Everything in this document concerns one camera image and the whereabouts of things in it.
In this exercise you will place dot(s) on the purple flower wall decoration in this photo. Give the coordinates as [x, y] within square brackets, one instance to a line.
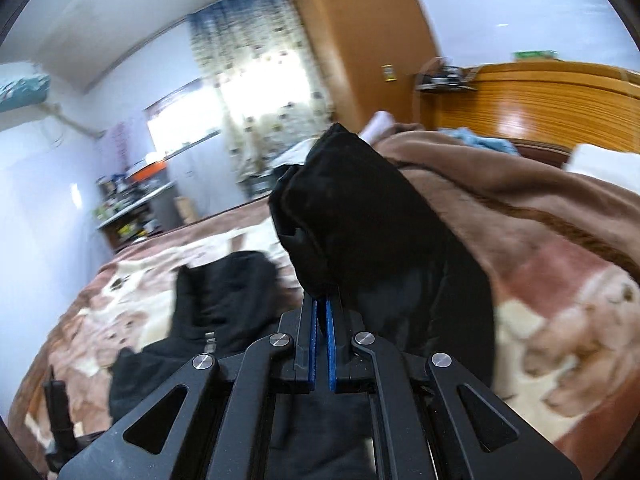
[125, 140]

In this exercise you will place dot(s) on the wooden wardrobe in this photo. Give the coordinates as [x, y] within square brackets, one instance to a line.
[360, 35]

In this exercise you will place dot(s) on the cluttered shelf unit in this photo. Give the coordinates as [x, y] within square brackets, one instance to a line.
[145, 205]

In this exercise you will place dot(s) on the patterned blue white curtain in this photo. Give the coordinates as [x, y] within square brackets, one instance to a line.
[260, 85]

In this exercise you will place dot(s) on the window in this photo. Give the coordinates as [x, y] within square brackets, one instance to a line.
[185, 120]

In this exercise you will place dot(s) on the white cloth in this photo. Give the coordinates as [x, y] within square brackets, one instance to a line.
[377, 125]

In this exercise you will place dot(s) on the orange basin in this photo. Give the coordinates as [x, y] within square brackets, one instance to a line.
[147, 171]

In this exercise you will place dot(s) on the cardboard box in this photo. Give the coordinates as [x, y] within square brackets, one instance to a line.
[182, 209]

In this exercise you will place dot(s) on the teal covered air conditioner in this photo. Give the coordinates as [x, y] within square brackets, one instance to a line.
[22, 91]

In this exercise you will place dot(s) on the wooden headboard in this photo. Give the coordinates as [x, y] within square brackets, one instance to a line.
[550, 105]

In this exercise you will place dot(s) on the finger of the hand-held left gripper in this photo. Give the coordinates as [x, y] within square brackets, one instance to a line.
[59, 410]

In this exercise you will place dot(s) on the yellow sticker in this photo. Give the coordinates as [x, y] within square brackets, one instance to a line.
[388, 73]

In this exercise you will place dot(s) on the printed brown plush blanket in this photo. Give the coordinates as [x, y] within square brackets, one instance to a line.
[550, 240]

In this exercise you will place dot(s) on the black puffer jacket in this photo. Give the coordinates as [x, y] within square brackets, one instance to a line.
[360, 220]

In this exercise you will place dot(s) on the green box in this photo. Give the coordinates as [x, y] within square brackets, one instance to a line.
[535, 56]

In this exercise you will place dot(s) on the white pillow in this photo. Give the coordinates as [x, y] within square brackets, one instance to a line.
[605, 162]

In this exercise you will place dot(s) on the wall pipe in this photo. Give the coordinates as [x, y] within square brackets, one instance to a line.
[70, 122]

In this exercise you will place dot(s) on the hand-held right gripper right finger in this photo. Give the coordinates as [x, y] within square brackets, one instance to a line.
[331, 345]

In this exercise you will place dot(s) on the light blue cloth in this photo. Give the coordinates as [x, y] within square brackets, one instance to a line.
[480, 141]

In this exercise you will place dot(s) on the small cluttered wall shelf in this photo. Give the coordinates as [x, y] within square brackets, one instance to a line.
[445, 77]

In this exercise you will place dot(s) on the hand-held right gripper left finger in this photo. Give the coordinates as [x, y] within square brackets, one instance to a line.
[313, 345]

